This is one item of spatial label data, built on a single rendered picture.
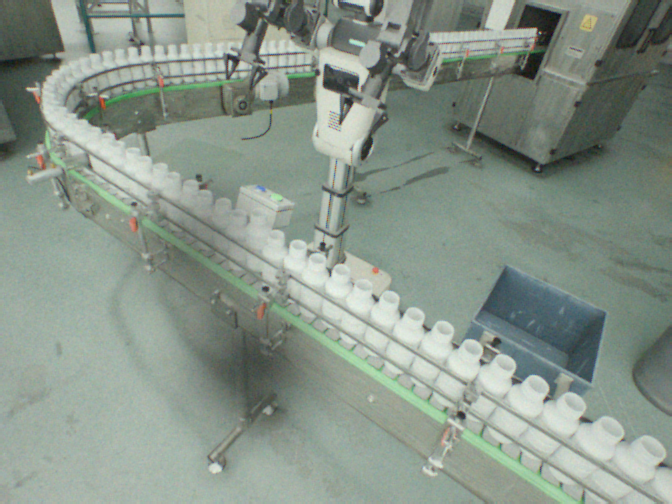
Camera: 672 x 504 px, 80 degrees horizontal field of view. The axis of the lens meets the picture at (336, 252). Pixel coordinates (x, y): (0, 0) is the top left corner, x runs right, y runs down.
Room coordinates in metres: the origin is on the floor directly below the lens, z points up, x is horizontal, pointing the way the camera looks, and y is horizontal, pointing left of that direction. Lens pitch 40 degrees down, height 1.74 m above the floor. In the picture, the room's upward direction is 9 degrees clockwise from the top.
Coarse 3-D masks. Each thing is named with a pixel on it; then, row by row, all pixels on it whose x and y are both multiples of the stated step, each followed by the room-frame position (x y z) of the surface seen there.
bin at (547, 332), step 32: (512, 288) 0.99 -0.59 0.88; (544, 288) 0.95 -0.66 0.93; (480, 320) 0.96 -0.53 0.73; (512, 320) 0.96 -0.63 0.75; (544, 320) 0.92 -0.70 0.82; (576, 320) 0.89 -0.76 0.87; (512, 352) 0.69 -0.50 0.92; (544, 352) 0.86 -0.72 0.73; (576, 352) 0.83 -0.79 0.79; (512, 384) 0.67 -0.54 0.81; (576, 384) 0.61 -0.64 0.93
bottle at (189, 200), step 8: (184, 184) 0.86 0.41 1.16; (192, 184) 0.87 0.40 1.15; (184, 192) 0.84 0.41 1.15; (192, 192) 0.84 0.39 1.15; (184, 200) 0.84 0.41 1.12; (192, 200) 0.84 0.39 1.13; (192, 208) 0.83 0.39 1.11; (184, 216) 0.83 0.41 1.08; (184, 224) 0.84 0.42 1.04; (192, 224) 0.83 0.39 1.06
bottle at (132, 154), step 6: (126, 150) 0.97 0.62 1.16; (132, 150) 0.99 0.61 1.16; (138, 150) 0.99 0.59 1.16; (126, 156) 0.96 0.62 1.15; (132, 156) 0.96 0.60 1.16; (138, 156) 0.97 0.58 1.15; (132, 162) 0.96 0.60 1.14; (126, 168) 0.95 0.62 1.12; (132, 168) 0.95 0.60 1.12; (138, 168) 0.95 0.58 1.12; (132, 174) 0.94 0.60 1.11; (132, 186) 0.95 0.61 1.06; (132, 192) 0.95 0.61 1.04; (138, 192) 0.95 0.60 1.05; (138, 204) 0.95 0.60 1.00
